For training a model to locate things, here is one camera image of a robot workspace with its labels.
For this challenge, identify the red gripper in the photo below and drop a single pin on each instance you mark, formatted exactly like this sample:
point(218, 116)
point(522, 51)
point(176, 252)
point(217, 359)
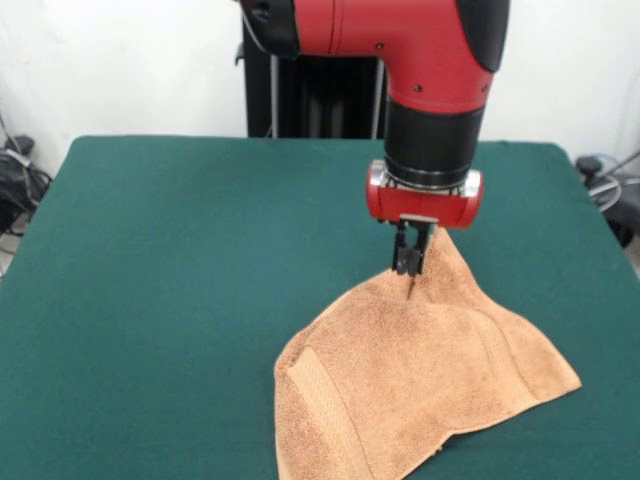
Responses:
point(425, 205)

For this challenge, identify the tan terry towel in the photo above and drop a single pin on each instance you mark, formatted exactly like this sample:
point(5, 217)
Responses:
point(400, 360)

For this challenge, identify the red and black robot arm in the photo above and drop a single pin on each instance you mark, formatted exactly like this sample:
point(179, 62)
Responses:
point(430, 50)

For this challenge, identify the dark green table cloth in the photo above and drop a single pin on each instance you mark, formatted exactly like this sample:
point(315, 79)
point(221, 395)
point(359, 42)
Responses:
point(150, 300)

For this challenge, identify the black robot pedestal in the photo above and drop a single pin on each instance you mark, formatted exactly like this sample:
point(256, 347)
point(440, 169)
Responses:
point(310, 100)

